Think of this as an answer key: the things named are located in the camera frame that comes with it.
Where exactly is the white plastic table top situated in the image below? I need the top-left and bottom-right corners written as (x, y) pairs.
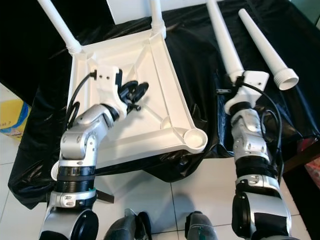
top-left (51, 30), bottom-right (209, 181)

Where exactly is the black plastic table cover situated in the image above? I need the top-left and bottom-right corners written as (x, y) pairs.
top-left (7, 0), bottom-right (320, 211)

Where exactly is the yellow cardboard box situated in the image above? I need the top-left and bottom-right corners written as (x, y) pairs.
top-left (0, 99), bottom-right (26, 143)

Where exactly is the black door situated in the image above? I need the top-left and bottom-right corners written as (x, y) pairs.
top-left (0, 0), bottom-right (111, 101)

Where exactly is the grey robot left foot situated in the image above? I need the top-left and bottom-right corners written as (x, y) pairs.
top-left (104, 209), bottom-right (152, 240)

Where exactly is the grey robot foot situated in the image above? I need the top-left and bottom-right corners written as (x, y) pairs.
top-left (104, 209), bottom-right (152, 240)
top-left (185, 211), bottom-right (220, 240)

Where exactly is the grey robot right foot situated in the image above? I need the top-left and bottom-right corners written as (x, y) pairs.
top-left (185, 211), bottom-right (220, 240)

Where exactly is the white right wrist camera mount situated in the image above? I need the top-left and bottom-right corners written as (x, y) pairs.
top-left (224, 71), bottom-right (271, 115)

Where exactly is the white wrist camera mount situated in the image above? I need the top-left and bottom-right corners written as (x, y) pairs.
top-left (224, 71), bottom-right (271, 115)
top-left (95, 65), bottom-right (128, 121)

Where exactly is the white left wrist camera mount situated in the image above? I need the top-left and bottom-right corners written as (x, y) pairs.
top-left (95, 65), bottom-right (128, 121)

